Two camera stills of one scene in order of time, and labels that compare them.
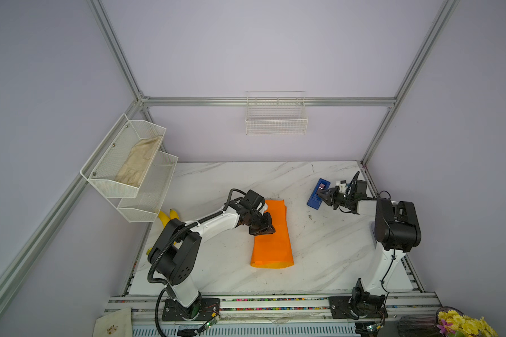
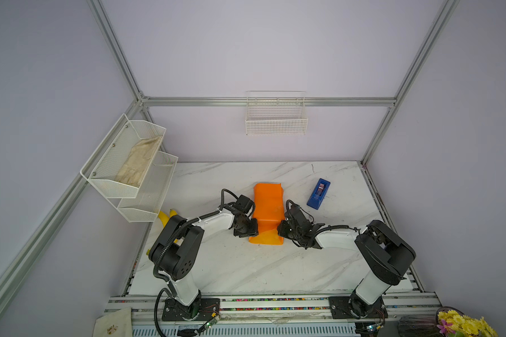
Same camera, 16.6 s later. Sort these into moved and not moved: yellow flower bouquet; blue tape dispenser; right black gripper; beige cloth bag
Moved: right black gripper
Not moved: yellow flower bouquet; blue tape dispenser; beige cloth bag
